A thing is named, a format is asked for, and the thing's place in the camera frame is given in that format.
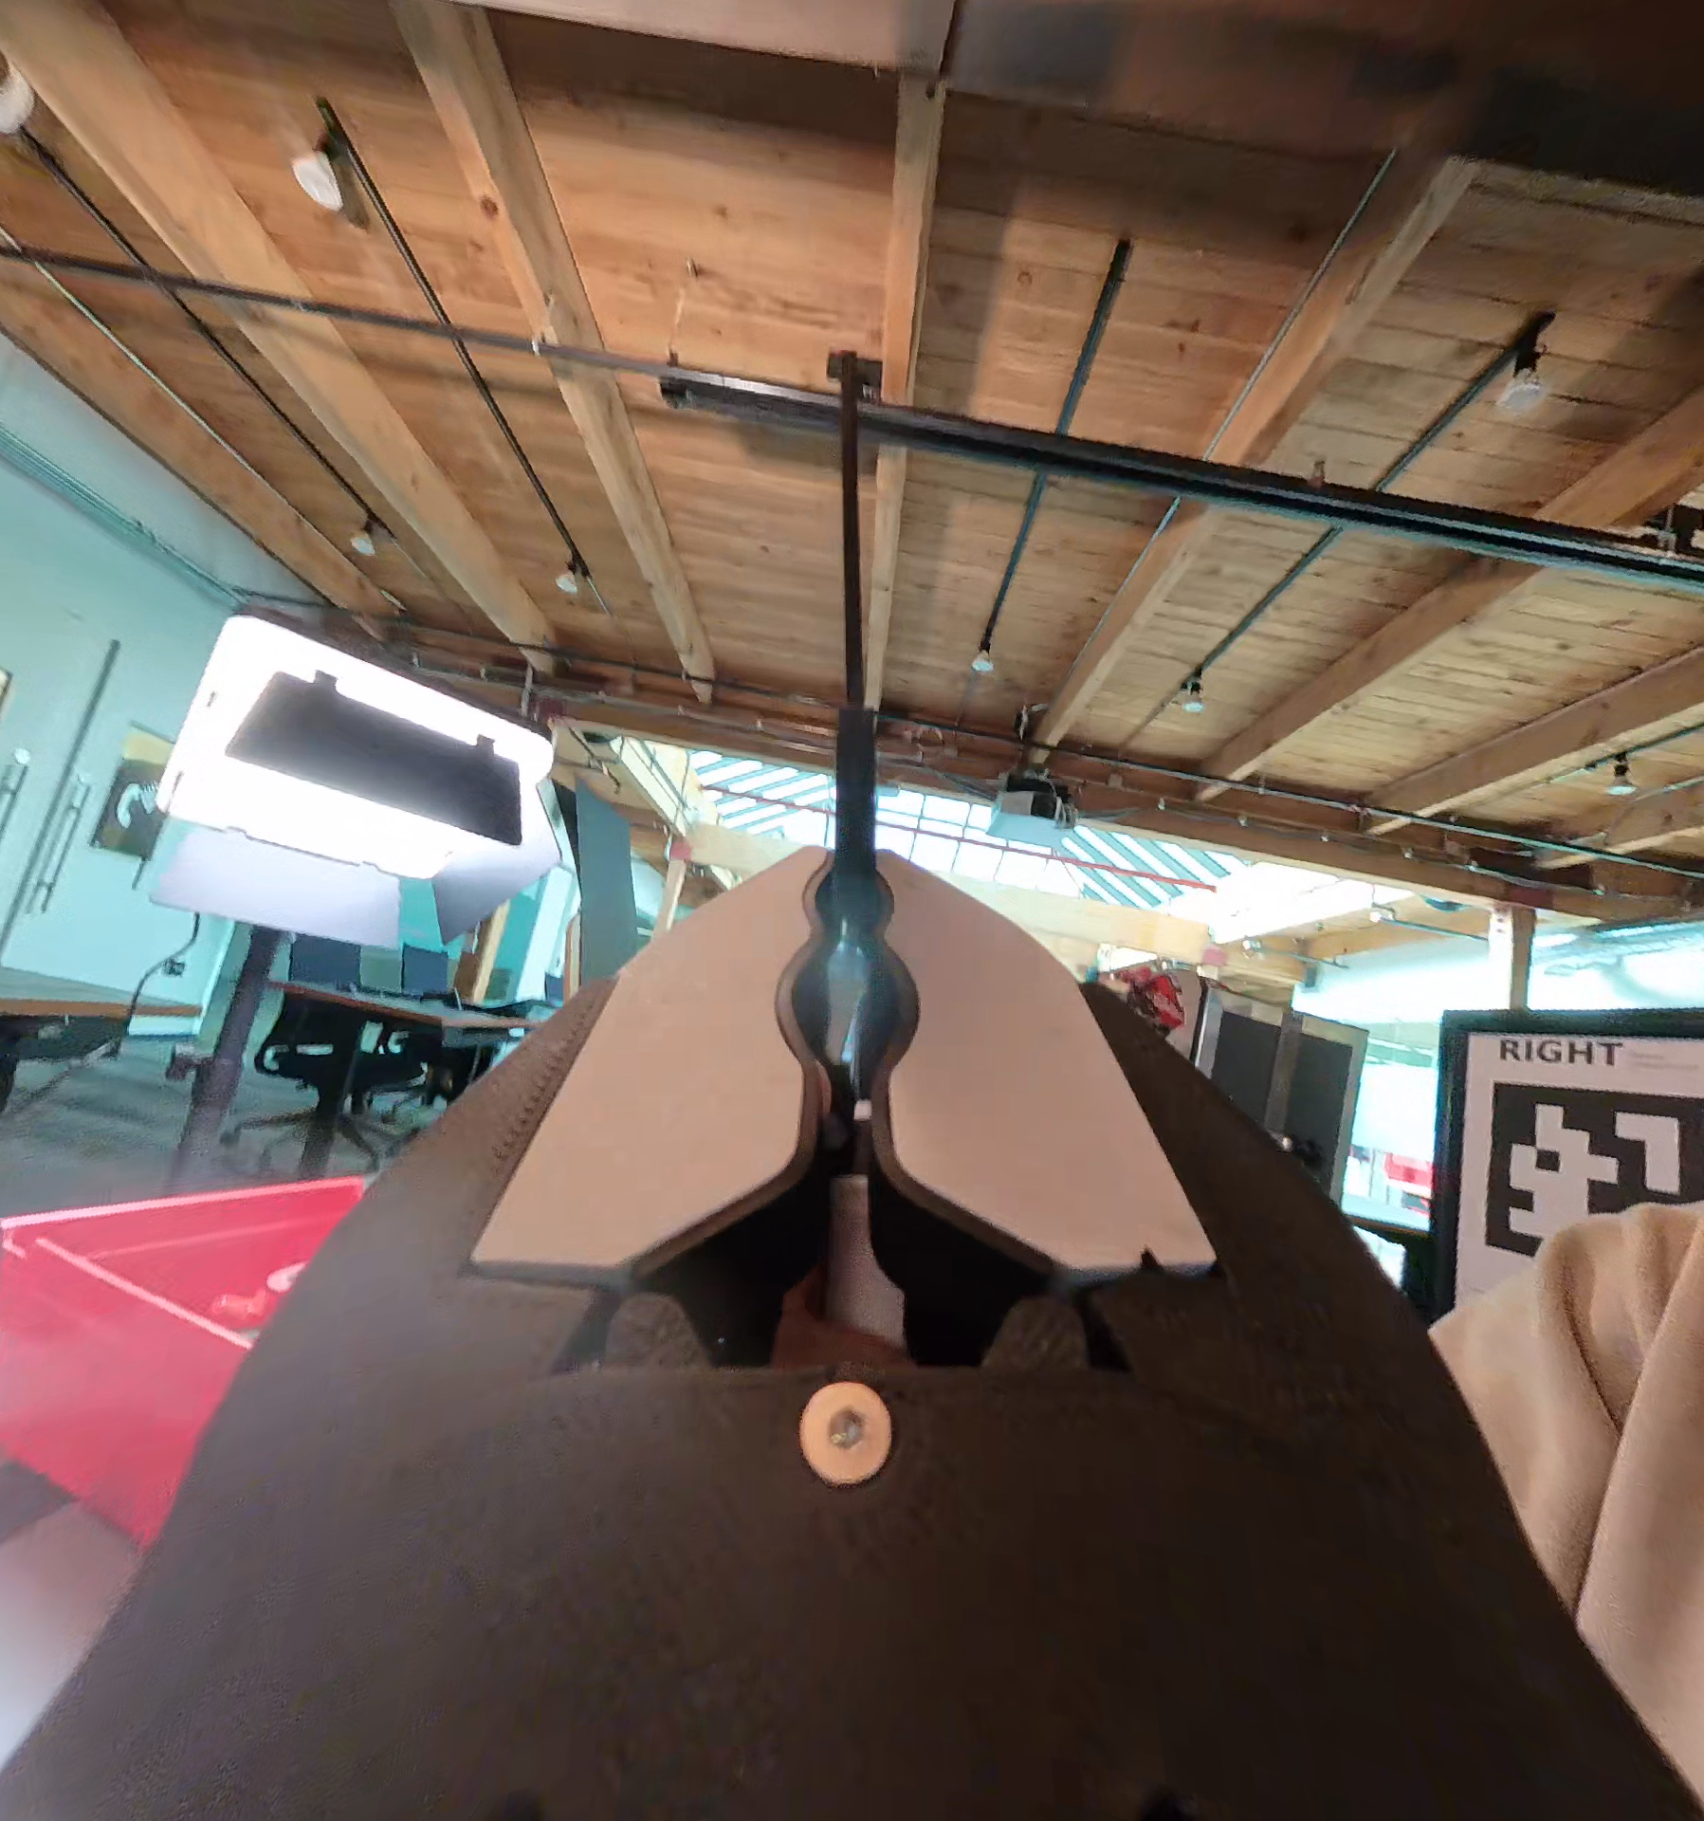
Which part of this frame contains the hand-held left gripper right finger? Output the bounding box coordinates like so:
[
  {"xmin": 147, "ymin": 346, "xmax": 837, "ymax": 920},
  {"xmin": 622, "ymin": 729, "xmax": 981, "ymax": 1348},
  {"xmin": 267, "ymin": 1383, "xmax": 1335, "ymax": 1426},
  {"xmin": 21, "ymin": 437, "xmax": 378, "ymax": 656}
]
[{"xmin": 862, "ymin": 853, "xmax": 1219, "ymax": 1283}]

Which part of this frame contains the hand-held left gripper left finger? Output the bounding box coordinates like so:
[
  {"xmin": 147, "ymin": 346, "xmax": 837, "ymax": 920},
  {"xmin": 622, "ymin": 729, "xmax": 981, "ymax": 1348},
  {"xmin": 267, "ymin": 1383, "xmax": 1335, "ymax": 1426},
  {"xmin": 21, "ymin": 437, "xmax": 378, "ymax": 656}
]
[{"xmin": 470, "ymin": 849, "xmax": 853, "ymax": 1279}]

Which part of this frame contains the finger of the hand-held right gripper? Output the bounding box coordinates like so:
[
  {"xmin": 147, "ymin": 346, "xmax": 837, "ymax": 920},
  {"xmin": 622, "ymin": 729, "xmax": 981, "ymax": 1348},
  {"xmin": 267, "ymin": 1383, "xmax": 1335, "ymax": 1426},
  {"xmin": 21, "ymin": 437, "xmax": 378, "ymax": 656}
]
[{"xmin": 829, "ymin": 1178, "xmax": 902, "ymax": 1342}]

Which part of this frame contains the thin black stick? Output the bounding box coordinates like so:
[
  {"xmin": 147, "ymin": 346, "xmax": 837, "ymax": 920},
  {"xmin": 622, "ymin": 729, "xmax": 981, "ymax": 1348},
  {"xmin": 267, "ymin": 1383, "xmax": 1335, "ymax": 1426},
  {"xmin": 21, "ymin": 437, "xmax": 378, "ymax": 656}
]
[{"xmin": 823, "ymin": 352, "xmax": 888, "ymax": 1129}]

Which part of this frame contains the red plastic bin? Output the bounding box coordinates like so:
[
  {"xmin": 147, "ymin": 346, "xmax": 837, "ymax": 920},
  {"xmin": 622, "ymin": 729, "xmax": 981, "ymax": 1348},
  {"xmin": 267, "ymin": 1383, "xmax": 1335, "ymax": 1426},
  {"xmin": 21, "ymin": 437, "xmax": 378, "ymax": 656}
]
[{"xmin": 0, "ymin": 1178, "xmax": 372, "ymax": 1547}]

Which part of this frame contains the person's right forearm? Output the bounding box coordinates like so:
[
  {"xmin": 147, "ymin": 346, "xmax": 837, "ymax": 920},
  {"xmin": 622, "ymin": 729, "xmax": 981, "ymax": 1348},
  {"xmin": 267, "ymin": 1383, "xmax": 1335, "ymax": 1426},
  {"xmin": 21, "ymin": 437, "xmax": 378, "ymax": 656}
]
[{"xmin": 1426, "ymin": 1172, "xmax": 1704, "ymax": 1821}]

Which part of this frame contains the person's right hand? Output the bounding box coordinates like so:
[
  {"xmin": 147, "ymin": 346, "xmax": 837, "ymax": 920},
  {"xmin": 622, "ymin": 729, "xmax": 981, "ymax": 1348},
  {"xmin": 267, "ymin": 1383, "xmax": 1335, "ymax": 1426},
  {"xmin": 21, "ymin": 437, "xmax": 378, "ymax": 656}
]
[{"xmin": 778, "ymin": 1269, "xmax": 898, "ymax": 1369}]

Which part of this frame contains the grey upright panel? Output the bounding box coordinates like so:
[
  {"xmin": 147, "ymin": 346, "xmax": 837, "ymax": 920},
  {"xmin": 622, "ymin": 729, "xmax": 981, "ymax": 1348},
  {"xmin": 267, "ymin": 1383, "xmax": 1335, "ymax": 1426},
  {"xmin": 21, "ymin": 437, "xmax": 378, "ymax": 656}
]
[{"xmin": 573, "ymin": 782, "xmax": 642, "ymax": 987}]

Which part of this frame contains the black panel on tripod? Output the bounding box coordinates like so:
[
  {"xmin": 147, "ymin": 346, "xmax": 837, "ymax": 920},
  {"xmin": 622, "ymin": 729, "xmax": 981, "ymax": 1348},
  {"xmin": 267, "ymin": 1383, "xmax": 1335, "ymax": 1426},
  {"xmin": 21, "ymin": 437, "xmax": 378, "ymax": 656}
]
[{"xmin": 1193, "ymin": 981, "xmax": 1373, "ymax": 1200}]

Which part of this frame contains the background wooden desk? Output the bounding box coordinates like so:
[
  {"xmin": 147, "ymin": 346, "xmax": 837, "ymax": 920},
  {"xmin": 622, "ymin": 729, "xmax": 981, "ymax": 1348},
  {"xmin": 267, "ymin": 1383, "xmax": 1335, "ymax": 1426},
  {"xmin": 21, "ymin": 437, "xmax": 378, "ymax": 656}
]
[
  {"xmin": 0, "ymin": 953, "xmax": 204, "ymax": 1129},
  {"xmin": 267, "ymin": 979, "xmax": 557, "ymax": 1143}
]

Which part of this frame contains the black office chair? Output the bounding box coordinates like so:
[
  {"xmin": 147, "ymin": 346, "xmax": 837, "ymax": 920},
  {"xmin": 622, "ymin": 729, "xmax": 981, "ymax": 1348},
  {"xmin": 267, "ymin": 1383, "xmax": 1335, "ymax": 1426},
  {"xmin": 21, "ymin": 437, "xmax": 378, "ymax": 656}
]
[{"xmin": 254, "ymin": 938, "xmax": 429, "ymax": 1170}]

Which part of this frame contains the studio light panel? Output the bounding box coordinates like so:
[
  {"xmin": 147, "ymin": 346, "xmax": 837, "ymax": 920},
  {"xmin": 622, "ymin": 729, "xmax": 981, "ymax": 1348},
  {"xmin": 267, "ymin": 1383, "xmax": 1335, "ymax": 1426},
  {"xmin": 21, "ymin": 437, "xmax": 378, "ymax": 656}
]
[{"xmin": 151, "ymin": 611, "xmax": 563, "ymax": 950}]

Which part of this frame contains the black ceiling light track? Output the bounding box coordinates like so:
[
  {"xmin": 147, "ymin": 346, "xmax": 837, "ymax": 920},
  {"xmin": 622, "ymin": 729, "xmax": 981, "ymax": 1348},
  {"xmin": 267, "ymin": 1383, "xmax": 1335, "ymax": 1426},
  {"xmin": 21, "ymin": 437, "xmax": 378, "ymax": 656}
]
[{"xmin": 659, "ymin": 372, "xmax": 1704, "ymax": 603}]

